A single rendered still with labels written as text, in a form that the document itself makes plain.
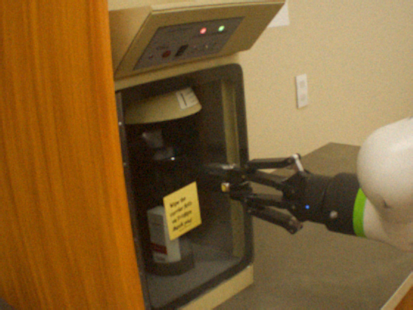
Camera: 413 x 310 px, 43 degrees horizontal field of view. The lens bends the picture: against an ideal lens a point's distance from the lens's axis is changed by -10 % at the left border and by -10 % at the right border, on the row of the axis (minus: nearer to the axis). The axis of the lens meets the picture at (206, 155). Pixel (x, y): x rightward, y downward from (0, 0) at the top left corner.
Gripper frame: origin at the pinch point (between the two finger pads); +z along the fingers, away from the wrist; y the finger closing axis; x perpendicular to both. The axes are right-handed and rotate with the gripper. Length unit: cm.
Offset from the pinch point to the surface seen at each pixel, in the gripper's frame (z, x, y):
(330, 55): 47, -124, 6
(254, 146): 48, -70, -17
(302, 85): 47, -100, -3
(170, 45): -1.7, 12.7, 24.8
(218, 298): 4.6, 0.3, -24.4
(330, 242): -0.1, -35.3, -26.1
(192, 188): 3.4, 5.5, 0.2
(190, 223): 3.5, 6.8, -5.5
